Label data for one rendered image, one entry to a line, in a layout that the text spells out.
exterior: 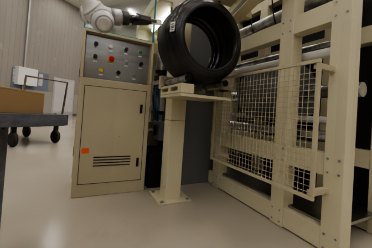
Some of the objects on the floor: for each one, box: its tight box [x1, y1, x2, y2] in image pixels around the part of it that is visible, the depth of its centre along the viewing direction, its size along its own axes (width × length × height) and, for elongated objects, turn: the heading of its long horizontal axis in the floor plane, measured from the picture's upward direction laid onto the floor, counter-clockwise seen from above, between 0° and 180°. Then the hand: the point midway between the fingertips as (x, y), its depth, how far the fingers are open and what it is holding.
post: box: [159, 0, 195, 200], centre depth 170 cm, size 13×13×250 cm
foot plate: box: [149, 190, 192, 206], centre depth 168 cm, size 27×27×2 cm
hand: (155, 21), depth 127 cm, fingers closed
